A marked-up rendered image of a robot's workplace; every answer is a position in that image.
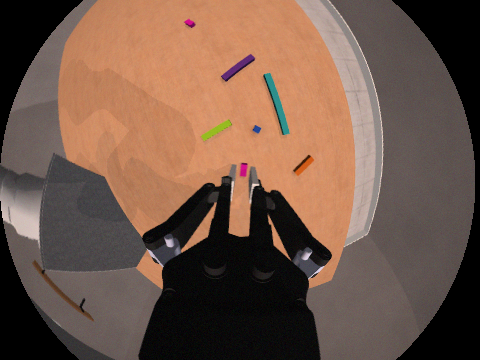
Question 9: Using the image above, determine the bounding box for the lime green rod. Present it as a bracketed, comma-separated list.
[201, 119, 232, 141]

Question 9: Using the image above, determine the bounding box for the small blue cube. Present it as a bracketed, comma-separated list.
[252, 125, 262, 134]

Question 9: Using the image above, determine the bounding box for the small magenta block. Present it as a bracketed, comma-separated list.
[185, 19, 196, 28]
[240, 163, 247, 177]

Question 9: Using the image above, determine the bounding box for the orange rod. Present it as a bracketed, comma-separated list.
[293, 155, 314, 176]

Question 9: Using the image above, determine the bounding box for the turquoise rod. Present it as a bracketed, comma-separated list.
[263, 73, 290, 135]

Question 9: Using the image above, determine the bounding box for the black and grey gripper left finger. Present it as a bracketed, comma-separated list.
[142, 164, 237, 276]

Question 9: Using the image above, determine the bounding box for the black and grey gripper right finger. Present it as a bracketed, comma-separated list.
[248, 166, 332, 280]

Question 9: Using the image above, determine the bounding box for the purple rod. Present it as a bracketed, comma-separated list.
[221, 54, 255, 82]

